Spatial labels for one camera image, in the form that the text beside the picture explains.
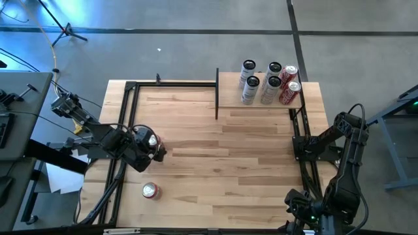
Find black computer mouse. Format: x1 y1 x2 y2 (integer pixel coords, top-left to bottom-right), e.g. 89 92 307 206
0 175 14 208

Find white Celsius can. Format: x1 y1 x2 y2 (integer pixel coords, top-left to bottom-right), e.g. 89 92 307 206
263 61 283 86
239 59 257 89

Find dark metal stand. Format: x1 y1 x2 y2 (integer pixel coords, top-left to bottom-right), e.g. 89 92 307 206
365 84 418 192

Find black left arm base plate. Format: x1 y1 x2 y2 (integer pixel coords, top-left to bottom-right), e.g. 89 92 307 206
87 133 135 161

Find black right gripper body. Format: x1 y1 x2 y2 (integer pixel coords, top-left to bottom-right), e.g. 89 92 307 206
283 189 324 235

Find white paper sheets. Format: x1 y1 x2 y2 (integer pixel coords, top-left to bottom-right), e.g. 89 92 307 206
44 148 89 195

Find black table frame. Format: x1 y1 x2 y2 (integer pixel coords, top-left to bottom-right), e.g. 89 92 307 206
73 78 352 229

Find black keyboard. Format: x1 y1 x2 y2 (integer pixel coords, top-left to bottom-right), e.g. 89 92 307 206
0 112 16 149

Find yellow hanging cable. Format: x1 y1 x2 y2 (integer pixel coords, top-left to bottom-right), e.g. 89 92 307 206
18 0 81 127

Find black tripod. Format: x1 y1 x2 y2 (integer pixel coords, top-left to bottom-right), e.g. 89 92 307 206
37 0 89 48

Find white metal bracket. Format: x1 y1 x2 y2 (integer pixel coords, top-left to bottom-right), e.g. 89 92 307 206
103 228 142 235

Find Celsius Tropical Vibe can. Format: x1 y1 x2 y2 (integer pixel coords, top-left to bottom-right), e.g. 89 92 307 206
260 75 282 106

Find red Coca-Cola can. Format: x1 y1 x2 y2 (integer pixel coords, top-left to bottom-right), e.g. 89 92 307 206
278 65 298 86
279 80 302 106

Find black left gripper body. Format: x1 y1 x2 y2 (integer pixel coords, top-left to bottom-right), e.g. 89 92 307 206
130 125 159 159

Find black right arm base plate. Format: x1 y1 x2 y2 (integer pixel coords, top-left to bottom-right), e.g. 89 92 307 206
292 135 344 163

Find Celsius Arctic Vibe can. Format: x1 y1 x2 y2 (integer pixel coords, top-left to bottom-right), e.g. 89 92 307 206
240 75 261 106

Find grey desk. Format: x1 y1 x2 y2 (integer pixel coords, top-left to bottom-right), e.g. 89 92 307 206
0 157 37 232
0 71 54 161

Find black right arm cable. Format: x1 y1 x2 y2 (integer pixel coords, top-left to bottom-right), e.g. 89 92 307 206
346 103 370 235

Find red soda can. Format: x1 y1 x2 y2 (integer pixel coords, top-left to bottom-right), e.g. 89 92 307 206
141 181 163 201

